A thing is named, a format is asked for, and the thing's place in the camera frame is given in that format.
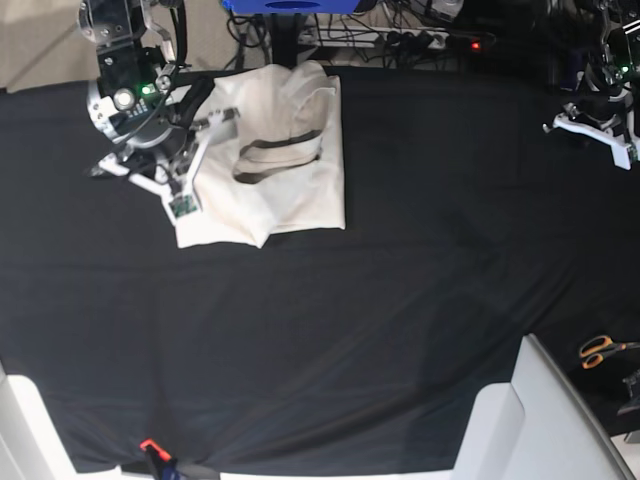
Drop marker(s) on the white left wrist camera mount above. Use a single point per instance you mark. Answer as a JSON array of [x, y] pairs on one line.
[[624, 146]]

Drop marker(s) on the white power strip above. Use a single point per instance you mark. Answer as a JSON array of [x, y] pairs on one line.
[[341, 36]]

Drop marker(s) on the orange handled scissors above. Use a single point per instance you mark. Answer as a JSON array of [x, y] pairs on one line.
[[599, 348]]

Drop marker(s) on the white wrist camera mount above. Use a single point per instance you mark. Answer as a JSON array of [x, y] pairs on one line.
[[175, 185], [624, 146]]

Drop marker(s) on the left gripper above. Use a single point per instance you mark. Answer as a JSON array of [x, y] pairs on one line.
[[611, 117]]

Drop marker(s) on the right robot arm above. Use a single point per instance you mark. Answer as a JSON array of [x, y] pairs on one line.
[[144, 99]]

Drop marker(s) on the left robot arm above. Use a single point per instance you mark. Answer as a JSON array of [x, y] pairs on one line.
[[597, 57]]

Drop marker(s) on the red clip at table edge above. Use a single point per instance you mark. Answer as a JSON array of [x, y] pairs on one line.
[[150, 447]]

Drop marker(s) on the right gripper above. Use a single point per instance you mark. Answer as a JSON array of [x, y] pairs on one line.
[[157, 148]]

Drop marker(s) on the black device right edge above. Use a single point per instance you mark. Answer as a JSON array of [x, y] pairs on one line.
[[632, 385]]

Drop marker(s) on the white base panel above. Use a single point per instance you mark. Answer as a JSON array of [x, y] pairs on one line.
[[30, 445], [536, 426]]

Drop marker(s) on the blue plastic box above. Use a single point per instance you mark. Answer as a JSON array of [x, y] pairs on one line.
[[250, 7]]

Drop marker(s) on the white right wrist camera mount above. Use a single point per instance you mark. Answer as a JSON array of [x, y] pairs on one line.
[[175, 185]]

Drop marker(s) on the cream white T-shirt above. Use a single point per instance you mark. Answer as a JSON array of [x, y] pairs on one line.
[[277, 166]]

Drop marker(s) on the black table cloth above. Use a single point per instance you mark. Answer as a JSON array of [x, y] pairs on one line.
[[328, 352]]

